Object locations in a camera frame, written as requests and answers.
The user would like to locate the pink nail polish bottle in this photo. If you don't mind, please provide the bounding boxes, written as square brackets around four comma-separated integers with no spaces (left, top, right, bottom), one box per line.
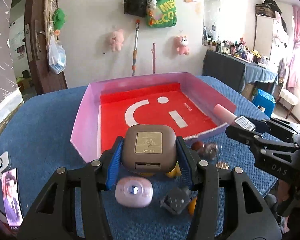
[213,103,257,132]

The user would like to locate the gold studded cylinder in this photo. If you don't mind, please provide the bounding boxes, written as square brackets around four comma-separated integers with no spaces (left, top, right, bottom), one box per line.
[216,161,230,170]

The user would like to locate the red cap glitter bottle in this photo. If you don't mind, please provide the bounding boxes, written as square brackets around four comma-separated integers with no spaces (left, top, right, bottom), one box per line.
[191,141,219,161]

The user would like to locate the orange ball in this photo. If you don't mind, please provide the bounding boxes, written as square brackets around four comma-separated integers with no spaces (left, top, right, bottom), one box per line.
[188,197,197,216]

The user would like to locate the black star perfume bottle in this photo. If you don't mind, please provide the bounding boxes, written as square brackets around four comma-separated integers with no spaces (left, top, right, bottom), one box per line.
[160,187,192,215]

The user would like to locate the lilac rounded case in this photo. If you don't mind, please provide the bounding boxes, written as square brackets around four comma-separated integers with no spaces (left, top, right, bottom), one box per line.
[115,177,153,208]

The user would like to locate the brown square case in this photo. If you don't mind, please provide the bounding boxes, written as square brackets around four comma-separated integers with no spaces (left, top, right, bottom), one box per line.
[121,125,177,173]

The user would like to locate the blue plastic stool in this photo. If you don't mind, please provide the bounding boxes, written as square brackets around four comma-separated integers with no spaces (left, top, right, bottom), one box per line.
[252,89,276,118]

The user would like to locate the photo card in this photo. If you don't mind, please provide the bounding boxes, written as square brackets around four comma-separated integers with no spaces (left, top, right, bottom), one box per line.
[1,168,23,230]

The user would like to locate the dark side table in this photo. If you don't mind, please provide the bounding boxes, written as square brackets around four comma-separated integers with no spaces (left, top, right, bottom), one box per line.
[202,50,279,94]

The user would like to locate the pink curtain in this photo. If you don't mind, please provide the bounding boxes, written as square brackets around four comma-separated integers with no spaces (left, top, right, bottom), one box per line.
[287,5,300,88]

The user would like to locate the white card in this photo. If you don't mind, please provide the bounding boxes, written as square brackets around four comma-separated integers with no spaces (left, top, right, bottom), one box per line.
[0,151,11,176]

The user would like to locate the blue table cloth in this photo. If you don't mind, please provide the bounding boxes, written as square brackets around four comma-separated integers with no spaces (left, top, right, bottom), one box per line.
[0,76,277,239]

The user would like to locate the yellow amber figure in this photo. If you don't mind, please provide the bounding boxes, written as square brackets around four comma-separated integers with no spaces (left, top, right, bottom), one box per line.
[138,162,182,178]

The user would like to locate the pink box with red base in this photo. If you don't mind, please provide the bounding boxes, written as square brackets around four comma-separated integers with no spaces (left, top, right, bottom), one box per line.
[70,72,236,163]

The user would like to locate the white cabinet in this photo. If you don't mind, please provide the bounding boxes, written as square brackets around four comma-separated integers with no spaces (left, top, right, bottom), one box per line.
[254,15,281,61]

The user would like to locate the pink plush right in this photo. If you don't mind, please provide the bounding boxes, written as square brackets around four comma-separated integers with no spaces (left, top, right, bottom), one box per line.
[174,36,190,55]

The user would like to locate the pink plush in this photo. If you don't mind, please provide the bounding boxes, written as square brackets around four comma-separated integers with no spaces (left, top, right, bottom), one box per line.
[174,36,190,55]
[109,29,124,52]

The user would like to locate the pink stick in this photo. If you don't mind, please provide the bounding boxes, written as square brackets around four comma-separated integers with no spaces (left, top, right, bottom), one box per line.
[151,42,156,74]

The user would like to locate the green tote bag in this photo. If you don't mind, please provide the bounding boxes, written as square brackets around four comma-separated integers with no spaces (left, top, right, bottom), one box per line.
[146,0,177,28]

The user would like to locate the plastic bag on door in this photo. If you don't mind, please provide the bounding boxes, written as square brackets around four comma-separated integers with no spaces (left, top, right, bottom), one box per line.
[48,35,66,75]

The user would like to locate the pink plush left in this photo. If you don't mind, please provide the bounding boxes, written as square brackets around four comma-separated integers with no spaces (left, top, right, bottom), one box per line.
[109,29,124,52]

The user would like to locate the black backpack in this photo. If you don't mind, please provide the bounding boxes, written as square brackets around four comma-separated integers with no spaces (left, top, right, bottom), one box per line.
[123,0,147,18]

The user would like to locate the green plush on door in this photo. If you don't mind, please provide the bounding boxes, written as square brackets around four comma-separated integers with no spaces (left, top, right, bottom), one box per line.
[53,8,65,36]

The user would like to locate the brown door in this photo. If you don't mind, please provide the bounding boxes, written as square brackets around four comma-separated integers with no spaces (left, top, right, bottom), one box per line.
[24,0,67,95]

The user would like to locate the white panda keychain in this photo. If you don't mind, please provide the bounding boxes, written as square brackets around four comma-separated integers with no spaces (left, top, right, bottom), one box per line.
[147,0,157,15]

